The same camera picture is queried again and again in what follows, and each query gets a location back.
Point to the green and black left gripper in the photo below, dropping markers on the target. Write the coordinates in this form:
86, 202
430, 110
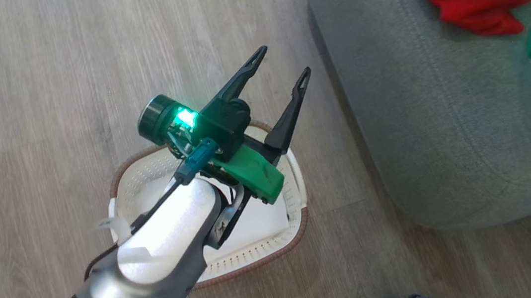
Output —
225, 121

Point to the white and grey left robot arm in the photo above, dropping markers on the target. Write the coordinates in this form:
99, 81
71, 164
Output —
166, 245

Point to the grey fabric sofa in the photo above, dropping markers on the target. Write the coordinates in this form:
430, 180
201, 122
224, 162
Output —
415, 102

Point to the white laundry basket brown rim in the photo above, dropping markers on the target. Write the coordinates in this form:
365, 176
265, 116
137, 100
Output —
258, 257

